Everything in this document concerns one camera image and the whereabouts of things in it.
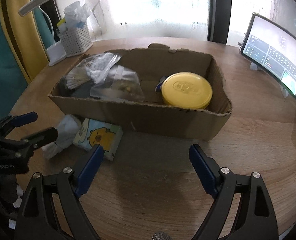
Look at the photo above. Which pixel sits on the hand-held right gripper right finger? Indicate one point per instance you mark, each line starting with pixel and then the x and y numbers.
pixel 203 170

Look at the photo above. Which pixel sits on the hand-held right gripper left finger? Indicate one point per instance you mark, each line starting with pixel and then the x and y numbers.
pixel 90 170

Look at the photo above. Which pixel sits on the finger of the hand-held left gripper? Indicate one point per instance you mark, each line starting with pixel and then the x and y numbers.
pixel 40 136
pixel 18 120

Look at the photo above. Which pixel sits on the white sock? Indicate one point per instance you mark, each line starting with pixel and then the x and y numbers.
pixel 63 135

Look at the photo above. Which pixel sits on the cartoon print tissue pack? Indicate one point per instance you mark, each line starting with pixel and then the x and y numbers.
pixel 100 136

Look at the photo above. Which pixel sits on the grey sock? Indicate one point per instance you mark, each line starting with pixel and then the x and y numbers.
pixel 80 90

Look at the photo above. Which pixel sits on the cardboard box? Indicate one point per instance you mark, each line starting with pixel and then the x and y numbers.
pixel 163 120

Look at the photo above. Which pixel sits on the clear zip bag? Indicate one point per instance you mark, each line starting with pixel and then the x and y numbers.
pixel 123 85

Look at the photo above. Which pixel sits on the bag of cotton swabs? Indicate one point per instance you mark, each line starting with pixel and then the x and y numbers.
pixel 98 65

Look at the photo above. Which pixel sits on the blue snack packet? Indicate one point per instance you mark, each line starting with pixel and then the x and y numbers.
pixel 160 85

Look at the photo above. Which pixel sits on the teal cloth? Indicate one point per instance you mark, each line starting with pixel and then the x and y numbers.
pixel 0 75

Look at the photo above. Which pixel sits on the grey mesh object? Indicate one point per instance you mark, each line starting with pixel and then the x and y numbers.
pixel 161 236

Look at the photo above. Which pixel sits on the yellow lid jar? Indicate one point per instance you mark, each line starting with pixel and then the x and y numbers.
pixel 186 90

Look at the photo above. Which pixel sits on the yellow chair back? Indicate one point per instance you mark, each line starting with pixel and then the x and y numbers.
pixel 23 35

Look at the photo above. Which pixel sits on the white woven basket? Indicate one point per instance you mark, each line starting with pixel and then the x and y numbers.
pixel 76 41

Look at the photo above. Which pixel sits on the white tablet stand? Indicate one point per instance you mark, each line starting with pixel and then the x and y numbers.
pixel 253 67

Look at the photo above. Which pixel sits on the white desk lamp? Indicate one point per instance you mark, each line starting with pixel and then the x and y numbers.
pixel 35 3

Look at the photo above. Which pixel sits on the crumpled clear plastic bag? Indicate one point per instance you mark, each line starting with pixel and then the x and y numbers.
pixel 75 15

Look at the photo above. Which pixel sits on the tablet with lit screen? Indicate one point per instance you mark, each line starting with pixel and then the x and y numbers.
pixel 275 52

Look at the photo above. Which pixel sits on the black window frame post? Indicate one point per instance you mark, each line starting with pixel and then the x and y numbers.
pixel 219 10

